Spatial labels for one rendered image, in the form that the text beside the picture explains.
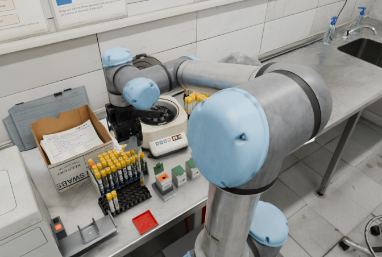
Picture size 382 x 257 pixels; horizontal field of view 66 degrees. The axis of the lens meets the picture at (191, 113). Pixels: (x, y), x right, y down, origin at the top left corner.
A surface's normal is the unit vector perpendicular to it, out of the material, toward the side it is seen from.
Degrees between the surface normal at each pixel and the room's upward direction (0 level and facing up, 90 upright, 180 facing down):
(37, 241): 90
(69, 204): 0
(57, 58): 90
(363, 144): 0
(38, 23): 94
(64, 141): 1
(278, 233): 8
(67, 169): 91
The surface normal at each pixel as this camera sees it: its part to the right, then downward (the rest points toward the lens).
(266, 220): 0.15, -0.80
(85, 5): 0.56, 0.56
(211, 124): -0.80, 0.25
